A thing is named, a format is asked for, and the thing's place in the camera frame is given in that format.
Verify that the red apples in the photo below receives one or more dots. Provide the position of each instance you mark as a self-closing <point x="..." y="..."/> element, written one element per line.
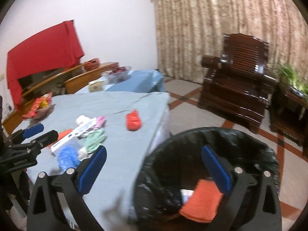
<point x="118" y="70"/>

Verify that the grey table cloth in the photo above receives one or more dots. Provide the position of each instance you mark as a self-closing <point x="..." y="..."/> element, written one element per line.
<point x="110" y="199"/>

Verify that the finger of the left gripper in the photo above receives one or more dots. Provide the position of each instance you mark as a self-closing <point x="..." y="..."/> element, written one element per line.
<point x="13" y="146"/>
<point x="28" y="133"/>

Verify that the blue table cover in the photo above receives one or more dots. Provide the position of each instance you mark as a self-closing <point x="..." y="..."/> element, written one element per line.
<point x="139" y="81"/>

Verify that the pink face mask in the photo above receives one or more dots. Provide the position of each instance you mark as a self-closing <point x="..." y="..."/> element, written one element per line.
<point x="100" y="121"/>

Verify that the red plastic bag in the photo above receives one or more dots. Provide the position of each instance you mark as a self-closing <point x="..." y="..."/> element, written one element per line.
<point x="133" y="121"/>

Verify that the green potted plant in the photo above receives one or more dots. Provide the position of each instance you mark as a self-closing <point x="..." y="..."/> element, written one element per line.
<point x="290" y="76"/>

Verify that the crumpled white tissue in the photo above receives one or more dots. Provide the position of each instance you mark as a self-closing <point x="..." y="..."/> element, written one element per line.
<point x="82" y="119"/>

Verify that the black trash bin bag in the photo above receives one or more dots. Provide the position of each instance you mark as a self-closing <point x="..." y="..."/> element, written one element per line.
<point x="176" y="164"/>

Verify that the red cloth cover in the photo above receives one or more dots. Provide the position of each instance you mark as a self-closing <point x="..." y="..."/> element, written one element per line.
<point x="53" y="48"/>

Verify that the green rubber glove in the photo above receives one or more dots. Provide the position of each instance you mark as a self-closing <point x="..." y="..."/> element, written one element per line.
<point x="94" y="139"/>

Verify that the dark wooden side table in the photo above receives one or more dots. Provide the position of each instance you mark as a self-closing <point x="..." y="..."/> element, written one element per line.
<point x="288" y="114"/>

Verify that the snack basket red packets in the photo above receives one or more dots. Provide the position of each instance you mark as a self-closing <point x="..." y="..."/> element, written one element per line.
<point x="40" y="107"/>

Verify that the dark wooden armchair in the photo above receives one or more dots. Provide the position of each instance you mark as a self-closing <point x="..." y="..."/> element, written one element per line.
<point x="239" y="81"/>

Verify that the blue plastic bag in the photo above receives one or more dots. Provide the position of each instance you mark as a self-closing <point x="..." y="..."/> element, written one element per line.
<point x="68" y="158"/>

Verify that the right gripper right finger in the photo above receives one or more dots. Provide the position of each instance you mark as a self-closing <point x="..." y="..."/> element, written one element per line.
<point x="251" y="204"/>

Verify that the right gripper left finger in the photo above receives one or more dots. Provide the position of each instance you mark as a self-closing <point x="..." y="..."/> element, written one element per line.
<point x="45" y="211"/>

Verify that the wooden tv cabinet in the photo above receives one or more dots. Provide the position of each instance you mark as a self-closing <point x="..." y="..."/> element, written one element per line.
<point x="61" y="81"/>

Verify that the beige patterned curtain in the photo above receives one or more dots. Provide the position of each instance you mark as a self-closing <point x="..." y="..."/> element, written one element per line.
<point x="189" y="29"/>

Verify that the white toothpaste box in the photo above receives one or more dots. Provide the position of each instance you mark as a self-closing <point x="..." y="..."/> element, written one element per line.
<point x="68" y="140"/>

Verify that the orange foam fruit net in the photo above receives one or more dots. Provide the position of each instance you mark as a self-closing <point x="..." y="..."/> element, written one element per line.
<point x="203" y="203"/>

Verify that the white printed packaging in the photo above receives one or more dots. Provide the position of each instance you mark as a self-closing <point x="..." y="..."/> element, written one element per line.
<point x="80" y="130"/>

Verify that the tissue box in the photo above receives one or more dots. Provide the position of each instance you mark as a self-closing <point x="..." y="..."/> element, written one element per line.
<point x="96" y="86"/>

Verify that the glass fruit bowl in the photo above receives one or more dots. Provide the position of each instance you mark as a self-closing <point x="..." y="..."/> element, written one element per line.
<point x="116" y="78"/>

